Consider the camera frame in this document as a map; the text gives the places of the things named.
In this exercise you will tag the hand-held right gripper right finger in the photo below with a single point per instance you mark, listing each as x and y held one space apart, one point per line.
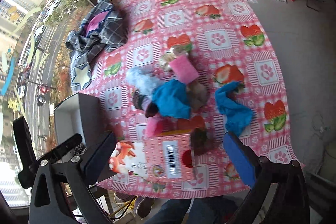
237 158

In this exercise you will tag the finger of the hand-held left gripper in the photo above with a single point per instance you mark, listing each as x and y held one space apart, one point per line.
65 145

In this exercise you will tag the striped shoe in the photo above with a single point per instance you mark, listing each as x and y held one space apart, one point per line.
143 207

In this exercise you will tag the person's legs in jeans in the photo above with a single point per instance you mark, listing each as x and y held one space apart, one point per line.
172 212

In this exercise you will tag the light blue fluffy cloth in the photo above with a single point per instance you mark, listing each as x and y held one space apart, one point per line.
141 81

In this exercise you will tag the pink strawberry printed tablecloth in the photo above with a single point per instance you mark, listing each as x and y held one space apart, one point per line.
223 56

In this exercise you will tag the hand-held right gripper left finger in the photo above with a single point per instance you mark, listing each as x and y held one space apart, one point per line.
101 155

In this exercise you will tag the fox print card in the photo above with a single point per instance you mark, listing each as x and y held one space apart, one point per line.
127 158

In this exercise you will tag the dark striped purple sock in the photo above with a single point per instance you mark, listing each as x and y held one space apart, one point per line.
140 100

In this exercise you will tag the beige knitted sock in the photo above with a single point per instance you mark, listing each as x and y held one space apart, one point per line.
198 95

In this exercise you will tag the dark knitted cup cover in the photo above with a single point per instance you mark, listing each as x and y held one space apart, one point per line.
152 111

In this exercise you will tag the grey plaid star cloth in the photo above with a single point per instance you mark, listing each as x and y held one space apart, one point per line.
105 27

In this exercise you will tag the grey cardboard box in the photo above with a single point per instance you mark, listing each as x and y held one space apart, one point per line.
84 113

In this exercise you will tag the white dotted scrunchie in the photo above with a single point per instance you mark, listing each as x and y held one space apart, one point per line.
166 61

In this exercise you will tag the pink tissue box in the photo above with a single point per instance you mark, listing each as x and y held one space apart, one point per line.
170 155

